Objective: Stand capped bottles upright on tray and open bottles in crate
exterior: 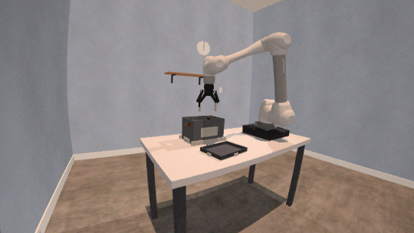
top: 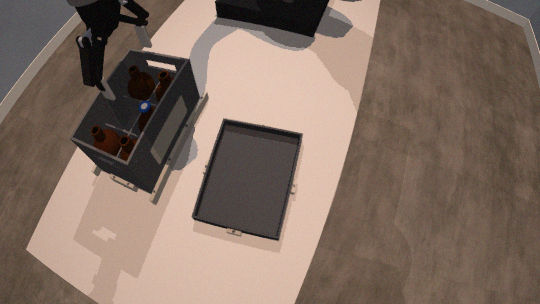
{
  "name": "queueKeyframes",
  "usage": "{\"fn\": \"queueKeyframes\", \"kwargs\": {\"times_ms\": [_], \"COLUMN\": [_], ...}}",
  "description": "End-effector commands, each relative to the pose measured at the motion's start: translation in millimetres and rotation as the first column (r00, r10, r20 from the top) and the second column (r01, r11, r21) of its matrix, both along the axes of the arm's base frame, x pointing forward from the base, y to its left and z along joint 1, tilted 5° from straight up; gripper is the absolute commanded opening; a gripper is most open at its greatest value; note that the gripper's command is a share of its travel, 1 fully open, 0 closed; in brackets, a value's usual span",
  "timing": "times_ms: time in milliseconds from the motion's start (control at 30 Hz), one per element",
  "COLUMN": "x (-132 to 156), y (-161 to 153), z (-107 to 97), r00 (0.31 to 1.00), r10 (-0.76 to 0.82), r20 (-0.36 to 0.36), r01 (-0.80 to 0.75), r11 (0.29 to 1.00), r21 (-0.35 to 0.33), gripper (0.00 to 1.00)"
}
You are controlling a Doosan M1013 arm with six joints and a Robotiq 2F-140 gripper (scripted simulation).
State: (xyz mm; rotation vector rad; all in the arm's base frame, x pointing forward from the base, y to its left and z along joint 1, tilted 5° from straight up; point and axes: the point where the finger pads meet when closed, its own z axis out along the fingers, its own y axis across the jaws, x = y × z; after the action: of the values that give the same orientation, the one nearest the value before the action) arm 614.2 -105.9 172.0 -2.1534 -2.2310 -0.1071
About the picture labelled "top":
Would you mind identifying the brown bottle with green label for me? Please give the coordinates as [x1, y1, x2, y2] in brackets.
[138, 101, 156, 133]

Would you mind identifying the dark grey divided crate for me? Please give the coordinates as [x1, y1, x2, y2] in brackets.
[70, 57, 200, 194]

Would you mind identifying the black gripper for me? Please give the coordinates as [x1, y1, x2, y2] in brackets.
[75, 0, 152, 100]

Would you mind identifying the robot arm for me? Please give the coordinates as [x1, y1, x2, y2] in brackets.
[67, 0, 361, 7]

